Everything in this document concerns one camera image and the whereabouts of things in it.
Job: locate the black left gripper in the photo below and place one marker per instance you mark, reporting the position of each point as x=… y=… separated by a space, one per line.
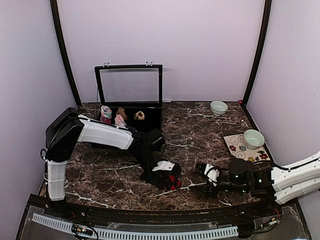
x=156 y=177

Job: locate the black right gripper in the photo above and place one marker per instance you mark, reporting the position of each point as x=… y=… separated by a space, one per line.
x=212 y=192

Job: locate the striped beige maroon sock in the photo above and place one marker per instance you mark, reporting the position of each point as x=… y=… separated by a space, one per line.
x=139 y=116

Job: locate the black argyle orange red sock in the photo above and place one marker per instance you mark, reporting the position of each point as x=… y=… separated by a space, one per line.
x=171 y=183

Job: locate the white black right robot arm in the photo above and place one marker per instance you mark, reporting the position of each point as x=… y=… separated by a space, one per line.
x=275 y=183

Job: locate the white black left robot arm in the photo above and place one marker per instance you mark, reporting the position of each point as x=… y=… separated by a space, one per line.
x=70 y=128

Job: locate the square floral plate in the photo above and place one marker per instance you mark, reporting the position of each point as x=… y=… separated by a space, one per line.
x=235 y=143

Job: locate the pale green bowl on plate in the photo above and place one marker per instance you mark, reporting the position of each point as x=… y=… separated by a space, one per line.
x=253 y=139

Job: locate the pink white rolled sock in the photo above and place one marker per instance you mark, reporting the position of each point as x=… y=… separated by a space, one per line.
x=119 y=121

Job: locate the brown rolled sock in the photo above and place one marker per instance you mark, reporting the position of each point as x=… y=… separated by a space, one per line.
x=122 y=113

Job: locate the magenta rolled sock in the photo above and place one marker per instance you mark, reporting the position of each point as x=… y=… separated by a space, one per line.
x=105 y=120

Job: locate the small circuit board right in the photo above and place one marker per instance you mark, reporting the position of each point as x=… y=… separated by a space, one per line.
x=271 y=222

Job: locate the small circuit board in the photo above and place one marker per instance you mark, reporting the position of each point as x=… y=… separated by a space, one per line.
x=80 y=230
x=271 y=222

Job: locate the multicolour rolled sock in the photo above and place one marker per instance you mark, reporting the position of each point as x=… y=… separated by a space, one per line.
x=106 y=112

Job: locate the black box with glass lid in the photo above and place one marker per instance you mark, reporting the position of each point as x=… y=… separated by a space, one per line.
x=135 y=88

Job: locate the pale green bowl at back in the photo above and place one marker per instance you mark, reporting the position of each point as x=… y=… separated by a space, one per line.
x=218 y=108

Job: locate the small circuit board left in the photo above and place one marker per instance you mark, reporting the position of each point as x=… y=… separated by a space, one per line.
x=80 y=230

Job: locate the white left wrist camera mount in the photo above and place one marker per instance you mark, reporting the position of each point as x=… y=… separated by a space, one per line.
x=164 y=165

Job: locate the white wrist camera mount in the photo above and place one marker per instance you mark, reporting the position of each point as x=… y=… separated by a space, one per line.
x=212 y=173
x=164 y=165

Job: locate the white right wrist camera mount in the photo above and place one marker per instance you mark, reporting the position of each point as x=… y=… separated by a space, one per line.
x=212 y=173

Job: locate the white slotted cable duct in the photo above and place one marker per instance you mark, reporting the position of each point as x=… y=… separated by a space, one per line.
x=139 y=232

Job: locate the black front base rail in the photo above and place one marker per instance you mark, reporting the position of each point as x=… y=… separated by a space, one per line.
x=239 y=214

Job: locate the black right frame post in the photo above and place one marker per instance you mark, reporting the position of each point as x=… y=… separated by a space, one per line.
x=259 y=51

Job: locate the black frame post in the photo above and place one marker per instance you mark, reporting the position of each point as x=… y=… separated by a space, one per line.
x=63 y=51
x=259 y=51

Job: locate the black left frame post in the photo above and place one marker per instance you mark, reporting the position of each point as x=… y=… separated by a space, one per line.
x=63 y=51

